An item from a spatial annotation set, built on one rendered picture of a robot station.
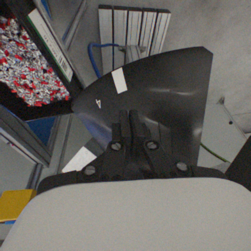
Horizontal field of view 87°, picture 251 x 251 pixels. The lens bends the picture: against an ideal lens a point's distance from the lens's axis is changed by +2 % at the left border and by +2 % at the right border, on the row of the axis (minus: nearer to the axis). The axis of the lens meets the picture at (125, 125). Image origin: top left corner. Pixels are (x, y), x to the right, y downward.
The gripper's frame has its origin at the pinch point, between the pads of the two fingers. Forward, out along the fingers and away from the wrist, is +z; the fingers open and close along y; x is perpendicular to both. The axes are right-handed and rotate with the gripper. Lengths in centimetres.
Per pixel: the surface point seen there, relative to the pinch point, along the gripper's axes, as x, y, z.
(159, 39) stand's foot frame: 2, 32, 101
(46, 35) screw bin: 5.9, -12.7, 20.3
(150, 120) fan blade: -2.5, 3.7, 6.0
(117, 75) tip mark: 1.9, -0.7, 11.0
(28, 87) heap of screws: -4.1, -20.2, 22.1
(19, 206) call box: -43, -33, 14
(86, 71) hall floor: -25, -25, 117
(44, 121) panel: -32, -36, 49
